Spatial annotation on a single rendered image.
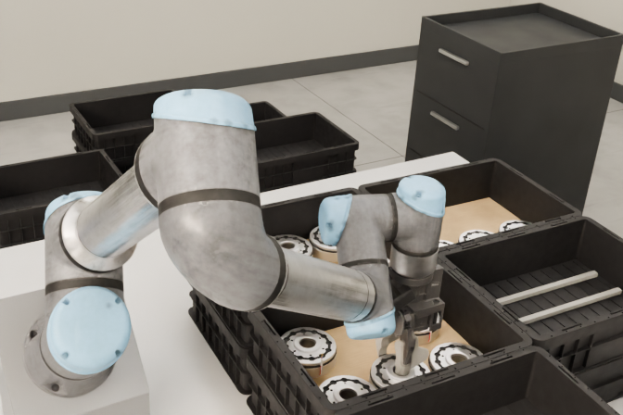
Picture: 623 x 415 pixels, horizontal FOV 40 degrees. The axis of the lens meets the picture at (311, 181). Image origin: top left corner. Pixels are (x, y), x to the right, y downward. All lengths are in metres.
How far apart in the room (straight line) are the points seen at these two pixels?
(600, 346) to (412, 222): 0.49
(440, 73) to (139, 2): 1.91
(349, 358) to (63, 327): 0.53
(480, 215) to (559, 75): 1.25
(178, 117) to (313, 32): 4.14
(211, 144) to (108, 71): 3.70
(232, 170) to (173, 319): 0.94
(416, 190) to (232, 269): 0.45
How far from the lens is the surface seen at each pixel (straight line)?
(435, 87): 3.25
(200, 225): 0.91
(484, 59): 3.02
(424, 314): 1.42
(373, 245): 1.27
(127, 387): 1.50
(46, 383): 1.44
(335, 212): 1.27
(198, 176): 0.92
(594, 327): 1.58
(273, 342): 1.40
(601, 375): 1.71
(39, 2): 4.42
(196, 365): 1.71
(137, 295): 1.91
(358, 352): 1.55
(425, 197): 1.29
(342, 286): 1.13
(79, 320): 1.27
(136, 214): 1.10
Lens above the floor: 1.80
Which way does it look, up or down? 28 degrees down
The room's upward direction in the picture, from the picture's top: 4 degrees clockwise
